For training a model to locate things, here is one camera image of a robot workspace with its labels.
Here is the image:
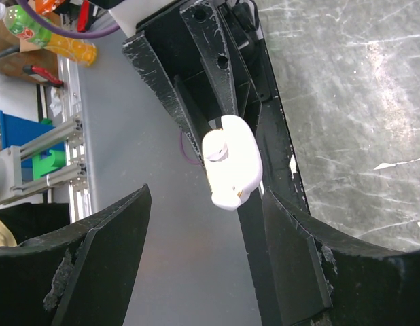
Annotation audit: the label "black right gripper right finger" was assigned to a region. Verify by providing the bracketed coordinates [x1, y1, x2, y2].
[263, 189, 420, 325]

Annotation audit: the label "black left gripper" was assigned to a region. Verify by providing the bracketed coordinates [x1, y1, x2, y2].
[122, 1, 262, 163]

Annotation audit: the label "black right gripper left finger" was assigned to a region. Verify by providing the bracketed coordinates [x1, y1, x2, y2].
[0, 185, 152, 325]

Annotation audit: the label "white earbud charging case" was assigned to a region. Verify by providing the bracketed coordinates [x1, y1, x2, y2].
[202, 115, 263, 211]

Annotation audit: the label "white earbud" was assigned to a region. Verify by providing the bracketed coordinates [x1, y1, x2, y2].
[203, 141, 228, 162]

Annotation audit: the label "green orange drink bottle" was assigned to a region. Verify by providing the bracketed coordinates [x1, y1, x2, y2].
[0, 3, 97, 66]

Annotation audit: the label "green plastic block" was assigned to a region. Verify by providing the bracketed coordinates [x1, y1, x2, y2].
[31, 117, 67, 181]

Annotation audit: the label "blue storage bin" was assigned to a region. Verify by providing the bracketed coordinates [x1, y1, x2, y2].
[0, 111, 54, 170]

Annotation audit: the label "cardboard box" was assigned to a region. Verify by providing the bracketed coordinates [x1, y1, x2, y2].
[0, 20, 58, 84]

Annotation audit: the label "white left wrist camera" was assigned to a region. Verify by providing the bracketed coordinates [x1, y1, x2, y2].
[90, 0, 176, 37]

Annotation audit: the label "aluminium frame rail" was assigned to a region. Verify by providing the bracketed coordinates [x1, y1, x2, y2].
[0, 56, 92, 223]

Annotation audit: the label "red handled pliers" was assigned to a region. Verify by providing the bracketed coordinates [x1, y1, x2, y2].
[22, 65, 64, 88]

